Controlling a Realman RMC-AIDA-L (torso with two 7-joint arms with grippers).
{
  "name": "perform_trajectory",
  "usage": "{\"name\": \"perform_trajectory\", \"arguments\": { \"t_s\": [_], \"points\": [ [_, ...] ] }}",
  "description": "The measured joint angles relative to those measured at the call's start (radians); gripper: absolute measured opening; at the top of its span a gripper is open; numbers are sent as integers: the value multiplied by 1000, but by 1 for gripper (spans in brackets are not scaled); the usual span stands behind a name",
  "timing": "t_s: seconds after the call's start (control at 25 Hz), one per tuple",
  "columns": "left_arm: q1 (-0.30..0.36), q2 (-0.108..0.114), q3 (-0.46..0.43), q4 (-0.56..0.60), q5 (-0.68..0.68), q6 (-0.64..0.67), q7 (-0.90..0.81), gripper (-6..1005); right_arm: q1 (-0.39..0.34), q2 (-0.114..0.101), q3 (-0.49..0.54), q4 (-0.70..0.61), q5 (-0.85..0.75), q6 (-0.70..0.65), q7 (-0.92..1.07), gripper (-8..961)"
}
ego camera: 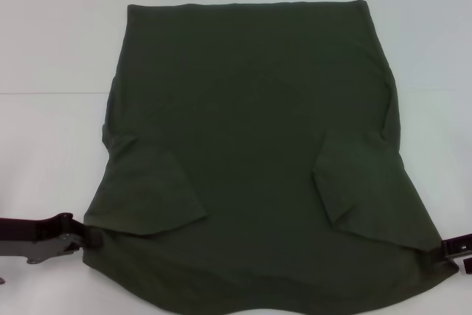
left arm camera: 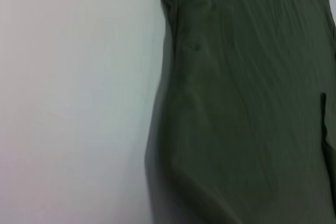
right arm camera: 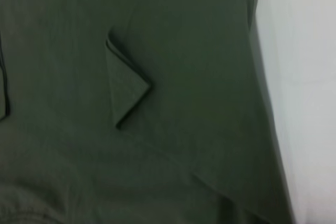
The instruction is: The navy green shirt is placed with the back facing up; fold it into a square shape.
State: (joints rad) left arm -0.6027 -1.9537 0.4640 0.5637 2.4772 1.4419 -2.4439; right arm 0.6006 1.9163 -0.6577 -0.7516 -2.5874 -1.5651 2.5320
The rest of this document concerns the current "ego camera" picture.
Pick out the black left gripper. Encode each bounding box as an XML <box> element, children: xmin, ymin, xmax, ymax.
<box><xmin>0</xmin><ymin>212</ymin><xmax>105</xmax><ymax>266</ymax></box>

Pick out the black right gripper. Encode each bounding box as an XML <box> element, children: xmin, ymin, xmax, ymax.
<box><xmin>423</xmin><ymin>232</ymin><xmax>472</xmax><ymax>275</ymax></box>

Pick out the dark green t-shirt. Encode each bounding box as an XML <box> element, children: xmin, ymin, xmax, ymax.
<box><xmin>83</xmin><ymin>0</ymin><xmax>460</xmax><ymax>305</ymax></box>

